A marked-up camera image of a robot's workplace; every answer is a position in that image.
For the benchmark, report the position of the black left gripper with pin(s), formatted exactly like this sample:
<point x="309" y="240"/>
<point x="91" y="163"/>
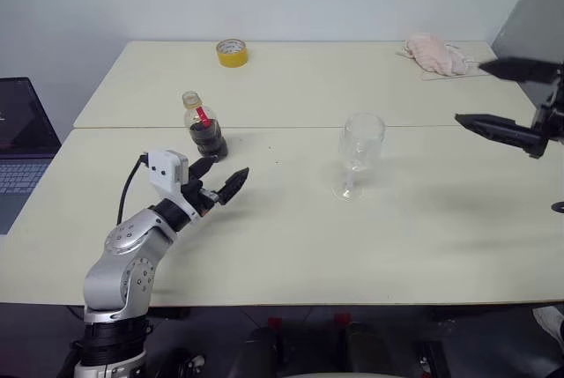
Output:
<point x="200" y="199"/>

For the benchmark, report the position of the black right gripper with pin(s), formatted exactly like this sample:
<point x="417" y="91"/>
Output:
<point x="554" y="113"/>

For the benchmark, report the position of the plastic cola bottle red label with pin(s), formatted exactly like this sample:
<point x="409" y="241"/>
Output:
<point x="207" y="138"/>

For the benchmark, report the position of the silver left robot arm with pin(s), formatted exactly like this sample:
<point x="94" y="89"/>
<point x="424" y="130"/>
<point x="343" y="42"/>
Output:
<point x="128" y="263"/>

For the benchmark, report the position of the clear wine glass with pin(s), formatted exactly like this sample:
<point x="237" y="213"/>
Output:
<point x="359" y="144"/>

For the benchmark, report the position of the pink crumpled cloth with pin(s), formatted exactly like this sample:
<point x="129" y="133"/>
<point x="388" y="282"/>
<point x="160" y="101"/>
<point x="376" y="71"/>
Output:
<point x="434" y="54"/>

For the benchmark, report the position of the yellow tape roll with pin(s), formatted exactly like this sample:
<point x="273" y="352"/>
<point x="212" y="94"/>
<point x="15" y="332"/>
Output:
<point x="232" y="55"/>

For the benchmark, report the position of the grey laptop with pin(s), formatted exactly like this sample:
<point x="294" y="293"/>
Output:
<point x="22" y="122"/>

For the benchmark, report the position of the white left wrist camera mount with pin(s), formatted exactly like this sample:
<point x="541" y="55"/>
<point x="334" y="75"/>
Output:
<point x="167" y="168"/>

